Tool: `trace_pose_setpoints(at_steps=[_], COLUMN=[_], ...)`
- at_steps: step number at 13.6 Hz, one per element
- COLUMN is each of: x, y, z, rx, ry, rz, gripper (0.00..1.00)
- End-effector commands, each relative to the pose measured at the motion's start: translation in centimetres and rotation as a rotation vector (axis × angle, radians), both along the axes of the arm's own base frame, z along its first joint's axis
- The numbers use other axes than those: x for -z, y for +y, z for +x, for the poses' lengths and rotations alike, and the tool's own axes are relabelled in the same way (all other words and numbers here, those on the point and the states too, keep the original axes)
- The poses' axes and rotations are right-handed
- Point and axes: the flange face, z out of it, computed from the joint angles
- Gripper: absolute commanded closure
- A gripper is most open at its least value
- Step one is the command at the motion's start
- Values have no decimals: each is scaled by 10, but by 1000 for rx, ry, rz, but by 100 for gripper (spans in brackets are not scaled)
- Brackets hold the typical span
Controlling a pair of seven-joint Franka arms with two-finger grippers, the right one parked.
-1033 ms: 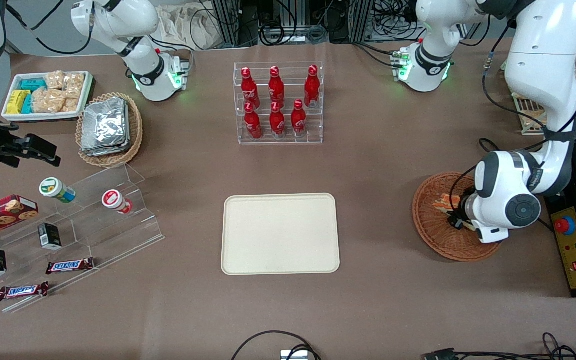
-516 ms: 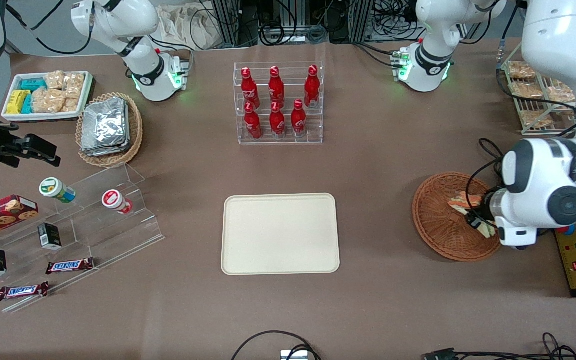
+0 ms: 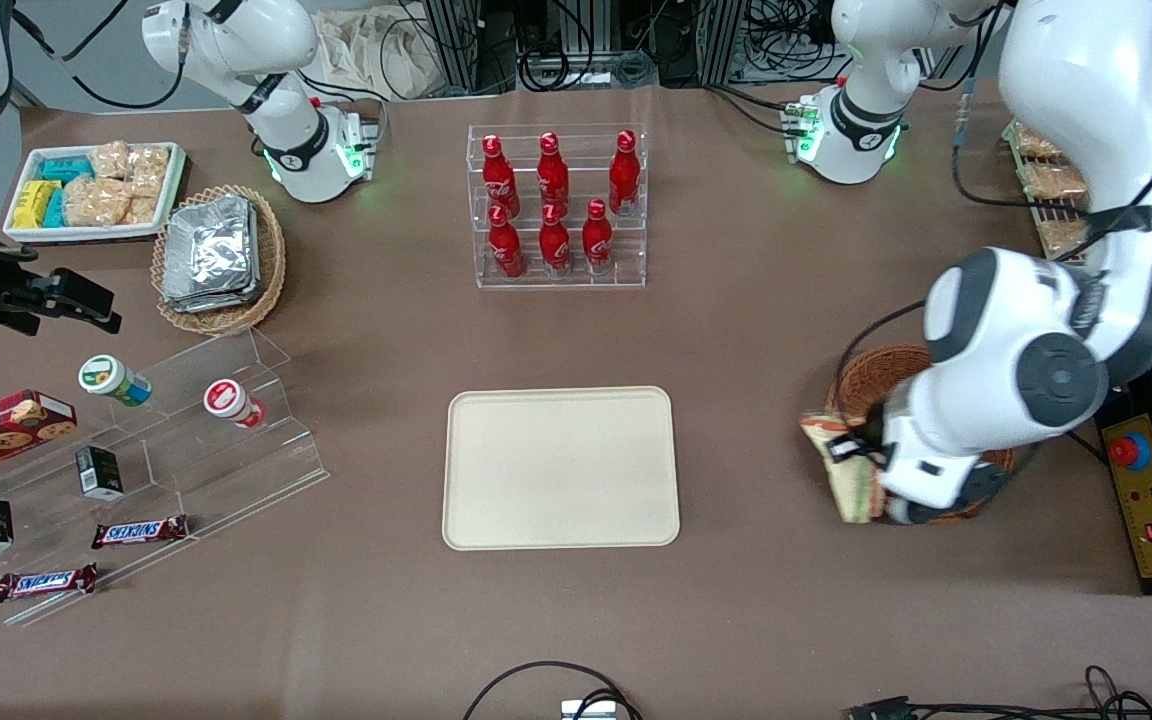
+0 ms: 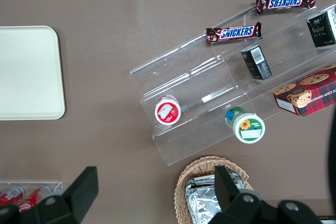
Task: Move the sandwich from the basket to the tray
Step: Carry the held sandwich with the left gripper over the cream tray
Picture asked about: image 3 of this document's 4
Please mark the green lid cup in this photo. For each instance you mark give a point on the green lid cup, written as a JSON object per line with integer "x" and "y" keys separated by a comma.
{"x": 111, "y": 378}

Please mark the light wicker basket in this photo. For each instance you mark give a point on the light wicker basket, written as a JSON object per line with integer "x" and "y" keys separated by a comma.
{"x": 271, "y": 260}

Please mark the red cola bottle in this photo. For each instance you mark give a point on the red cola bottle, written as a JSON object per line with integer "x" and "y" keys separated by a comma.
{"x": 597, "y": 240}
{"x": 552, "y": 172}
{"x": 499, "y": 175}
{"x": 555, "y": 245}
{"x": 506, "y": 248}
{"x": 624, "y": 172}

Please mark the beige plastic tray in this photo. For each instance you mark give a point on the beige plastic tray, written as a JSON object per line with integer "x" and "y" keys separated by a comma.
{"x": 561, "y": 470}

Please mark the teal snack packet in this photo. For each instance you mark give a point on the teal snack packet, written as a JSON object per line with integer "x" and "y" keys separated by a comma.
{"x": 54, "y": 208}
{"x": 66, "y": 168}

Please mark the beige cloth bag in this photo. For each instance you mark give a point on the beige cloth bag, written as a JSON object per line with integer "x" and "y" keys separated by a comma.
{"x": 376, "y": 55}

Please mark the white rectangular snack tray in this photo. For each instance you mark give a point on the white rectangular snack tray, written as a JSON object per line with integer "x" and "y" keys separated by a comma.
{"x": 21, "y": 232}

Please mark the brown wicker basket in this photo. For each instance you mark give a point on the brown wicker basket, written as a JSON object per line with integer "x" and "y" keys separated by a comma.
{"x": 886, "y": 375}

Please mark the bagged rice cracker snack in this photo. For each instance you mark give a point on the bagged rice cracker snack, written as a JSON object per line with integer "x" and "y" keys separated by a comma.
{"x": 96, "y": 203}
{"x": 143, "y": 208}
{"x": 1051, "y": 180}
{"x": 1036, "y": 145}
{"x": 1061, "y": 235}
{"x": 148, "y": 165}
{"x": 111, "y": 158}

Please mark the yellow snack packet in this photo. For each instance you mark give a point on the yellow snack packet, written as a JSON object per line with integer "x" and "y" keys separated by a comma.
{"x": 33, "y": 203}

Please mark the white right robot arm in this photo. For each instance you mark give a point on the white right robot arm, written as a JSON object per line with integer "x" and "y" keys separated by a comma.
{"x": 286, "y": 150}

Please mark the Snickers chocolate bar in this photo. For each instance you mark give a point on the Snickers chocolate bar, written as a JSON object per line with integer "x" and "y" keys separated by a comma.
{"x": 139, "y": 531}
{"x": 46, "y": 582}

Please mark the red emergency stop button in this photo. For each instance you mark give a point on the red emergency stop button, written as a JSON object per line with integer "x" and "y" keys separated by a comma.
{"x": 1128, "y": 450}

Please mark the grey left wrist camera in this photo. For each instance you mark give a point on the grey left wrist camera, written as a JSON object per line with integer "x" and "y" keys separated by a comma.
{"x": 976, "y": 485}

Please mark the red lid cup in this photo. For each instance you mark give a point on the red lid cup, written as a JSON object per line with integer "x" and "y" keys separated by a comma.
{"x": 231, "y": 402}

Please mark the small grey device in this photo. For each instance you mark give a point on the small grey device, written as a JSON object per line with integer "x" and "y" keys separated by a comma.
{"x": 588, "y": 711}

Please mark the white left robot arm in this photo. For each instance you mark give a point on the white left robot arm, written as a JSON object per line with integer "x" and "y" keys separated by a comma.
{"x": 1036, "y": 340}

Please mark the clear acrylic step display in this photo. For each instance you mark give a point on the clear acrylic step display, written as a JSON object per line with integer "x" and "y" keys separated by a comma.
{"x": 236, "y": 480}

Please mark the silver foil pack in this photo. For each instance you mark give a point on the silver foil pack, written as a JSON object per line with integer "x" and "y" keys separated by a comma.
{"x": 211, "y": 245}
{"x": 216, "y": 302}

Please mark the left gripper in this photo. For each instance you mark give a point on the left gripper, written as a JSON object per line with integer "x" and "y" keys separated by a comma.
{"x": 868, "y": 437}

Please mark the sandwich with lettuce and tomato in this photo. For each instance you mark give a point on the sandwich with lettuce and tomato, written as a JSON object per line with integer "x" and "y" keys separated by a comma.
{"x": 851, "y": 490}

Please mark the clear acrylic bottle rack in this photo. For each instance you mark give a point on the clear acrylic bottle rack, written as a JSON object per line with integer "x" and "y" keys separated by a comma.
{"x": 626, "y": 275}

